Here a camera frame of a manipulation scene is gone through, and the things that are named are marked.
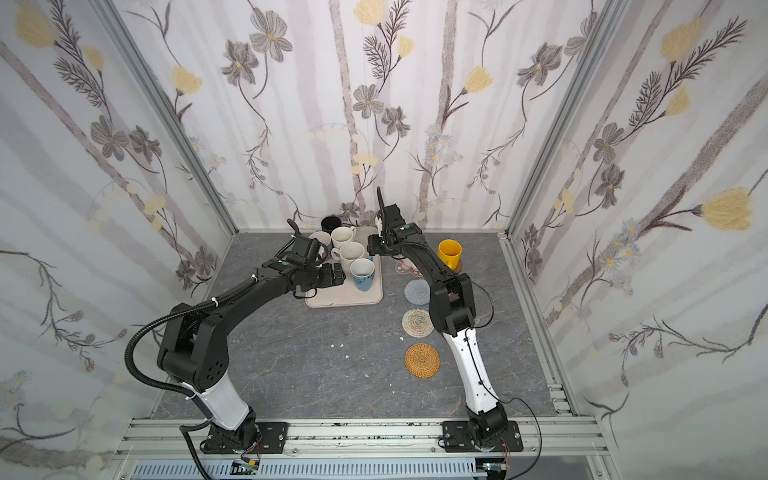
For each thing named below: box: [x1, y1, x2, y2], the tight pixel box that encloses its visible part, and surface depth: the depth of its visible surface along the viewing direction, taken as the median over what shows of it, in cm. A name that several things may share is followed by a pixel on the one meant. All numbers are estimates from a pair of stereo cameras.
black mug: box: [321, 214, 342, 235], surface depth 113 cm
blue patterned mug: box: [350, 258, 375, 292], surface depth 100 cm
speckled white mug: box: [331, 242, 365, 276], surface depth 106 cm
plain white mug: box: [331, 226, 357, 248], surface depth 111 cm
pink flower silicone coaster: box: [394, 259, 422, 277], surface depth 110 cm
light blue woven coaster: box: [404, 279, 431, 306], surface depth 103 cm
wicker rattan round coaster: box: [404, 342, 441, 379], surface depth 90 cm
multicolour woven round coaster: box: [402, 308, 434, 339], surface depth 97 cm
